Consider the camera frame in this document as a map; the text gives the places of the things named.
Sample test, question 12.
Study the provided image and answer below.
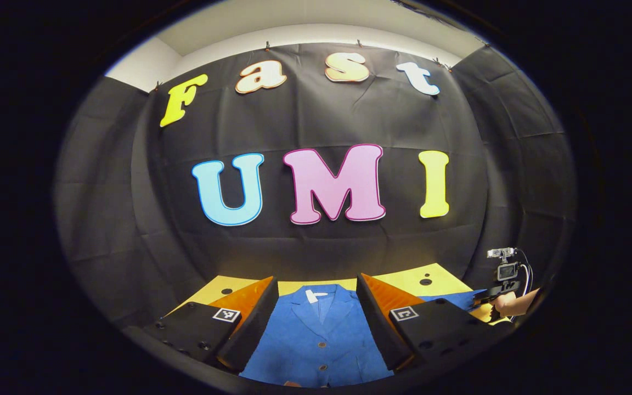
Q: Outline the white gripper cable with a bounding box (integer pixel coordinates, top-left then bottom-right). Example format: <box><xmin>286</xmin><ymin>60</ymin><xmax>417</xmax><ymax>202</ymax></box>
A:
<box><xmin>516</xmin><ymin>248</ymin><xmax>534</xmax><ymax>297</ymax></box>

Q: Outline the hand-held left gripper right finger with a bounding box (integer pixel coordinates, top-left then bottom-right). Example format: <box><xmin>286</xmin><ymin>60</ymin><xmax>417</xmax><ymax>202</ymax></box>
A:
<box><xmin>356</xmin><ymin>273</ymin><xmax>509</xmax><ymax>372</ymax></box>

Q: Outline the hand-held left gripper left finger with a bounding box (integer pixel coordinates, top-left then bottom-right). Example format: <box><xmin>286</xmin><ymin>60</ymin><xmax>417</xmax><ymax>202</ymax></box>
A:
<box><xmin>143</xmin><ymin>276</ymin><xmax>279</xmax><ymax>374</ymax></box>

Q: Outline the blue shirt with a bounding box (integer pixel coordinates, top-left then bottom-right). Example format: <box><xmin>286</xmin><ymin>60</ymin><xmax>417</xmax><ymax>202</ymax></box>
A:
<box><xmin>239</xmin><ymin>284</ymin><xmax>487</xmax><ymax>387</ymax></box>

